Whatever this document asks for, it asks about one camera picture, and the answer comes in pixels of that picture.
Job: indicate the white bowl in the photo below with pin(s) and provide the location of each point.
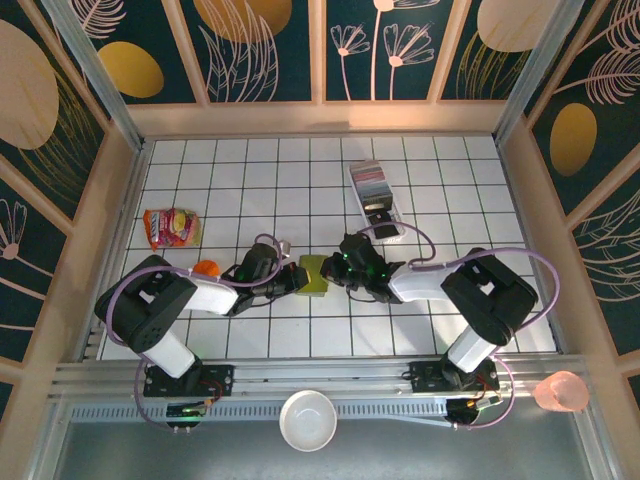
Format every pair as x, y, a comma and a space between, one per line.
307, 420

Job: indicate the pink plastic cup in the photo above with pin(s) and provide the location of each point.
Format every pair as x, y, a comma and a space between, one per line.
560, 392

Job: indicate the clear plastic container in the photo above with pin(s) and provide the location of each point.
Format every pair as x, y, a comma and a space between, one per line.
316, 277

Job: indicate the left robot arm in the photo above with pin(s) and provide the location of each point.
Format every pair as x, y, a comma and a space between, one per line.
150, 310

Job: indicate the controller board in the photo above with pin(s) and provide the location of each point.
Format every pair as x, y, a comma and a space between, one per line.
462, 412
185, 411

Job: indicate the aluminium corner post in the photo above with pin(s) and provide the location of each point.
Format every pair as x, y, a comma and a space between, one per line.
100, 85
530, 75

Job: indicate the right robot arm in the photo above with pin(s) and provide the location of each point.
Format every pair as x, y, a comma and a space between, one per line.
480, 295

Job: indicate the pink flowers wall panel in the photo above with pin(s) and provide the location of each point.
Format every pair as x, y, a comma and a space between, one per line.
380, 50

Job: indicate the leaf lines wall panel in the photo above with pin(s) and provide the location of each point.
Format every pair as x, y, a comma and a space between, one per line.
610, 260

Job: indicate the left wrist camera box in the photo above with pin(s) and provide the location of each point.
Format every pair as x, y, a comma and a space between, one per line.
286, 246

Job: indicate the stack of credit cards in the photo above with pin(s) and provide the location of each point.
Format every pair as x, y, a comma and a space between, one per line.
370, 180

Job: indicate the cream circle gold lines panel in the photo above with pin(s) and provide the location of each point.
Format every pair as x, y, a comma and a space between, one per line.
30, 100

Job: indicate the right controller board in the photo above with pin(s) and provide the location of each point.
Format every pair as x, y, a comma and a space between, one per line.
462, 412

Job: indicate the single flower wall panel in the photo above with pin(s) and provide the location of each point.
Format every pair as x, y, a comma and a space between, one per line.
25, 250

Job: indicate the aluminium table edge rail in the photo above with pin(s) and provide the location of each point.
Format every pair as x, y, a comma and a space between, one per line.
125, 215

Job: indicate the orange plush toy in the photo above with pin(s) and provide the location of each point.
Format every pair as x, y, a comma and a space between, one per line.
207, 268

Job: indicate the black credit card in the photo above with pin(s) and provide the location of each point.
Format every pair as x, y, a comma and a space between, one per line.
386, 232
377, 204
381, 218

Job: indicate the clear plastic card tray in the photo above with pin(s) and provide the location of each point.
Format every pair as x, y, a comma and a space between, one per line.
395, 210

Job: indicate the leaf outline wall panel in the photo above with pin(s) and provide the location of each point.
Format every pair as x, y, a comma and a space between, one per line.
240, 50

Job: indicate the cream circle wall panel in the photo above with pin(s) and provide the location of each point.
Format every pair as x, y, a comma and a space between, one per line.
500, 25

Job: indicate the gold ovals wall panel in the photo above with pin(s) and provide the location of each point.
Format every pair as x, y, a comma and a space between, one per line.
130, 70

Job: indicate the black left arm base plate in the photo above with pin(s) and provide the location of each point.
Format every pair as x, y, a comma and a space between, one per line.
220, 377

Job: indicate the colourful fruit candy bag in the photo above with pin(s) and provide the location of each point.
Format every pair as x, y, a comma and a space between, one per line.
172, 230

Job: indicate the gold oval feather panel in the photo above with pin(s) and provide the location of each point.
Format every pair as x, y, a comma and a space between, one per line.
575, 140

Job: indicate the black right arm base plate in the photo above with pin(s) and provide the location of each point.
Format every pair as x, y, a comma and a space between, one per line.
425, 375

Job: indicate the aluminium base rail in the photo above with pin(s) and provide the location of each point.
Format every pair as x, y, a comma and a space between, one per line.
325, 375

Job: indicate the left controller board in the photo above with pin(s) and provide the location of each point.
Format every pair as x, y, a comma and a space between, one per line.
185, 411

